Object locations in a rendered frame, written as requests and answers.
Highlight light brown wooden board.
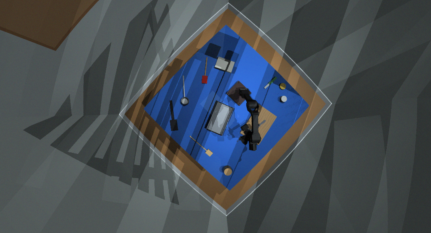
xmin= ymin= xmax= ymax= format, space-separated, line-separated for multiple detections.
xmin=246 ymin=104 xmax=276 ymax=145

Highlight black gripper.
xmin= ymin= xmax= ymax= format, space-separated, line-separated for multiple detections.
xmin=240 ymin=124 xmax=251 ymax=139

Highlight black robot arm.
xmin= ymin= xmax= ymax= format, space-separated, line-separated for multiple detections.
xmin=238 ymin=88 xmax=261 ymax=151

